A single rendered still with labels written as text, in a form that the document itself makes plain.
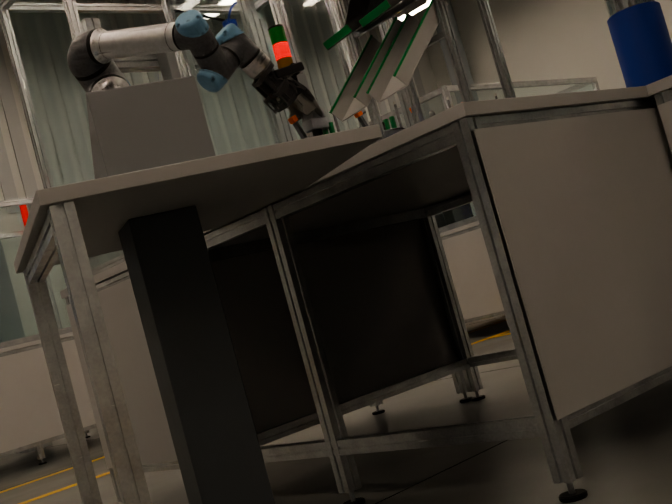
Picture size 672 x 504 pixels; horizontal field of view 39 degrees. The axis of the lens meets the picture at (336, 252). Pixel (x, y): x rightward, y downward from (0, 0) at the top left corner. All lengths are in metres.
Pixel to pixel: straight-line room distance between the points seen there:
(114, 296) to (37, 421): 4.16
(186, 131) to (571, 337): 0.97
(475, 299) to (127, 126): 5.75
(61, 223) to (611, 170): 1.30
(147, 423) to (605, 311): 1.74
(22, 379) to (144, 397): 4.16
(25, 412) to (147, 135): 5.41
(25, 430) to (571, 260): 5.75
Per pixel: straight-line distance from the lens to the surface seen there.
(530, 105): 2.21
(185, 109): 2.22
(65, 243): 1.79
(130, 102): 2.20
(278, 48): 3.02
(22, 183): 11.22
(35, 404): 7.49
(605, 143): 2.41
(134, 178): 1.82
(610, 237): 2.32
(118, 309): 3.38
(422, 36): 2.42
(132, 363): 3.38
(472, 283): 7.69
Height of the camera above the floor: 0.51
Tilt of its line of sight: 3 degrees up
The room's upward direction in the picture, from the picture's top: 15 degrees counter-clockwise
